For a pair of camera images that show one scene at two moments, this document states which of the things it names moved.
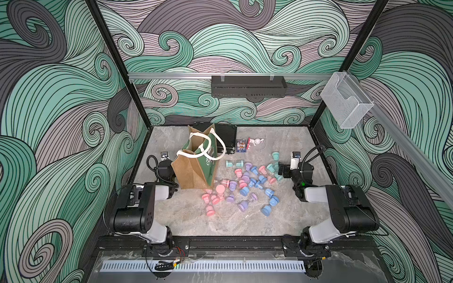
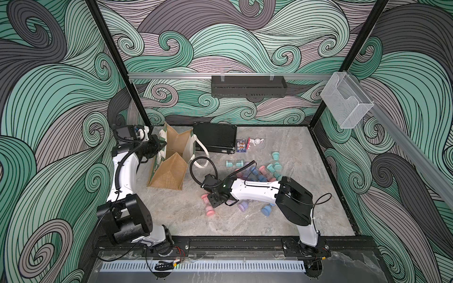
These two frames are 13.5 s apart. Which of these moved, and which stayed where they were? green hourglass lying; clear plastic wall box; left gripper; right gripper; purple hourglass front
Moved: left gripper; right gripper
Stayed: clear plastic wall box; purple hourglass front; green hourglass lying
